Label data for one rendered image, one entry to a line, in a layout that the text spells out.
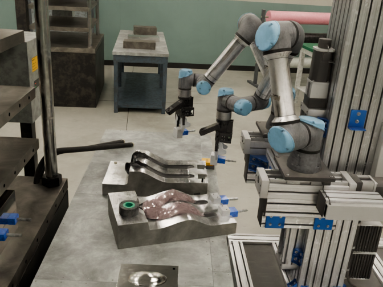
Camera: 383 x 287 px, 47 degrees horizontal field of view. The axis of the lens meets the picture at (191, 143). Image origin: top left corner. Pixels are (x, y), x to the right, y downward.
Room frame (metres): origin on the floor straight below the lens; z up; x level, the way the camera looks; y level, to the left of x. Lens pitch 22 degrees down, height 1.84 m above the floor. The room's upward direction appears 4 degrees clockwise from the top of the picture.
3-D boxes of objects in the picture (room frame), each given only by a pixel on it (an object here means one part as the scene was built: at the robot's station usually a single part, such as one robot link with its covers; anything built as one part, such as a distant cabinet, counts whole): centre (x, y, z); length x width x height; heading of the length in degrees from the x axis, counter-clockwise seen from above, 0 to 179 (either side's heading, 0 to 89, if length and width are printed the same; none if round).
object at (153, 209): (1.63, 0.06, 0.90); 0.26 x 0.18 x 0.08; 109
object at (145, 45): (6.40, 0.82, 0.46); 1.90 x 0.70 x 0.92; 7
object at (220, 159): (2.05, -0.17, 0.93); 0.13 x 0.05 x 0.05; 82
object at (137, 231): (1.63, 0.07, 0.85); 0.50 x 0.26 x 0.11; 109
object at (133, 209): (1.52, 0.23, 0.93); 0.08 x 0.08 x 0.04
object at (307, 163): (1.80, -0.51, 1.09); 0.15 x 0.15 x 0.10
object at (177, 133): (2.43, 0.04, 0.93); 0.13 x 0.05 x 0.05; 120
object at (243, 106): (1.99, -0.22, 1.25); 0.11 x 0.11 x 0.08; 37
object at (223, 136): (2.06, -0.16, 1.09); 0.09 x 0.08 x 0.12; 82
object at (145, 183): (1.98, 0.16, 0.87); 0.50 x 0.26 x 0.14; 92
